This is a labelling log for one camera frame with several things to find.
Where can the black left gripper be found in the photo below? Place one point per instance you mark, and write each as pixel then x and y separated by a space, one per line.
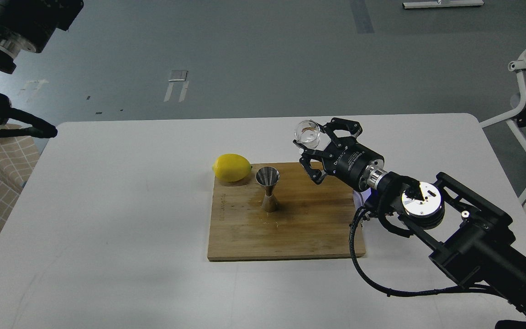
pixel 32 22

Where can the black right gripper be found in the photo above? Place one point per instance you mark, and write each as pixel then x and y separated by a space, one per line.
pixel 352 162

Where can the clear glass cup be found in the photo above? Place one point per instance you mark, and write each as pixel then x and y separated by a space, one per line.
pixel 307 133

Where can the steel double jigger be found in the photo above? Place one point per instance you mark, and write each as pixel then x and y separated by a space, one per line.
pixel 267 177

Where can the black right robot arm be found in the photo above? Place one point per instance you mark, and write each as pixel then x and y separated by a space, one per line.
pixel 469 237

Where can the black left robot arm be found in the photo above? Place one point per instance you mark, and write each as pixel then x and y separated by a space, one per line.
pixel 15 122

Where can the wooden cutting board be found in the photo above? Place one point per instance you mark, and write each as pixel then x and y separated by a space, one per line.
pixel 311 222

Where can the yellow lemon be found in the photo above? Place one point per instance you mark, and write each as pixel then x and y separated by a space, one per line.
pixel 231 167

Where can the white floor rail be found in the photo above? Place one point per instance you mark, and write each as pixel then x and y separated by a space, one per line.
pixel 442 4

